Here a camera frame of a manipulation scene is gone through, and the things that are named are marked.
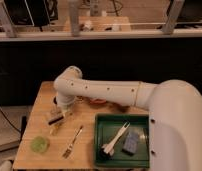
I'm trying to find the black and white eraser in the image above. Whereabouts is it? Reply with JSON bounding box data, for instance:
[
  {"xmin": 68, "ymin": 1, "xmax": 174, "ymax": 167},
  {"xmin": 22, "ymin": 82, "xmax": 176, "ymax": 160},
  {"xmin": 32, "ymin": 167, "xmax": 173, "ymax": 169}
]
[{"xmin": 47, "ymin": 114, "xmax": 64, "ymax": 125}]

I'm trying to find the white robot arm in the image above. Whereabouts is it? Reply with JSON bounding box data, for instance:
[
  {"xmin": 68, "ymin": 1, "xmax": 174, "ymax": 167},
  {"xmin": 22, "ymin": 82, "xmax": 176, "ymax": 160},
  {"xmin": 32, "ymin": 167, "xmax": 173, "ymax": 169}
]
[{"xmin": 54, "ymin": 66, "xmax": 202, "ymax": 171}]

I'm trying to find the green plastic cup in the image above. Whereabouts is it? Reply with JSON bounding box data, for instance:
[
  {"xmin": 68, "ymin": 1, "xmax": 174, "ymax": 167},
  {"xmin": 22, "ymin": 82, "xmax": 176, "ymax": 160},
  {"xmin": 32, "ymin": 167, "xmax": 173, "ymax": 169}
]
[{"xmin": 30, "ymin": 136, "xmax": 49, "ymax": 154}]

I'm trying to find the wooden board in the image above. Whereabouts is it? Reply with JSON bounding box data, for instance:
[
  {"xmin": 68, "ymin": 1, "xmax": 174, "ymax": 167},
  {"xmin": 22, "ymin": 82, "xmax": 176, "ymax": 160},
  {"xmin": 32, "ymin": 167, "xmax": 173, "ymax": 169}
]
[{"xmin": 12, "ymin": 80, "xmax": 152, "ymax": 171}]

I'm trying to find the orange plate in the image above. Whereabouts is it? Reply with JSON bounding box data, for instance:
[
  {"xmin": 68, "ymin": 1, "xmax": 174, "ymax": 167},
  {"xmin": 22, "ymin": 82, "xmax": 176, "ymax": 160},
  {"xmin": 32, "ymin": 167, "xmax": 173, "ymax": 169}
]
[{"xmin": 89, "ymin": 98, "xmax": 106, "ymax": 105}]

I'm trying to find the metal fork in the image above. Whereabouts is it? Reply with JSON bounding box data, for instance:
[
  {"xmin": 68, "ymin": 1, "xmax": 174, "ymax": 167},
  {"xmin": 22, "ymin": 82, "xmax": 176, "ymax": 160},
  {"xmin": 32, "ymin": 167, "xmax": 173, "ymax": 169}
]
[{"xmin": 62, "ymin": 125, "xmax": 83, "ymax": 158}]

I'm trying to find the green plastic tray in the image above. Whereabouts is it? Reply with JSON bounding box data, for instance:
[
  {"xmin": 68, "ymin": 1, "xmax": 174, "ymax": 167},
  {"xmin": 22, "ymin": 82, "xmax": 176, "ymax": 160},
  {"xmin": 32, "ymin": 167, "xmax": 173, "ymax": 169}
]
[{"xmin": 93, "ymin": 114, "xmax": 149, "ymax": 168}]

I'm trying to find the dark red bowl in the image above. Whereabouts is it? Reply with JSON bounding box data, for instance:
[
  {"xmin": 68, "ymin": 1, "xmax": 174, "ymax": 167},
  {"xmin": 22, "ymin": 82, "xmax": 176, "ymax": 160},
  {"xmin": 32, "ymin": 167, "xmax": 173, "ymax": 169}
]
[{"xmin": 110, "ymin": 103, "xmax": 129, "ymax": 113}]

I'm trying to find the white plastic fork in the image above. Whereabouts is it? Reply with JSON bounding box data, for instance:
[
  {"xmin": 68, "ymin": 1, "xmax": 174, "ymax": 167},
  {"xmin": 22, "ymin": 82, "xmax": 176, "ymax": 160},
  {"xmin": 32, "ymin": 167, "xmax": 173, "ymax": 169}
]
[{"xmin": 101, "ymin": 122, "xmax": 130, "ymax": 156}]

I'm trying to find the black round object in tray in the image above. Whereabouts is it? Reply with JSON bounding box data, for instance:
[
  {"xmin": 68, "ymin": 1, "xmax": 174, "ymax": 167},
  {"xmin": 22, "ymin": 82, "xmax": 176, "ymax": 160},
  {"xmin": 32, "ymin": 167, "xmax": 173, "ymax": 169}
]
[{"xmin": 99, "ymin": 149, "xmax": 111, "ymax": 161}]

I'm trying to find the blue grey sponge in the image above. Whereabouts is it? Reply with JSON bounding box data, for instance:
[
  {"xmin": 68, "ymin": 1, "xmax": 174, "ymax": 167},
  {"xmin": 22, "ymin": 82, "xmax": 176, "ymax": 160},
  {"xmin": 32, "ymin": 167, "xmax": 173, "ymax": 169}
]
[{"xmin": 122, "ymin": 131, "xmax": 139, "ymax": 155}]

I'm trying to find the black cable left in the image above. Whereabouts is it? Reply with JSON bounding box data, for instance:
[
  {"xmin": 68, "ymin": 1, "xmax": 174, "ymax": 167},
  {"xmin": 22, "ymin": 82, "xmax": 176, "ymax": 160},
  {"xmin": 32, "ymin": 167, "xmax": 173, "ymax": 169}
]
[{"xmin": 0, "ymin": 106, "xmax": 22, "ymax": 135}]

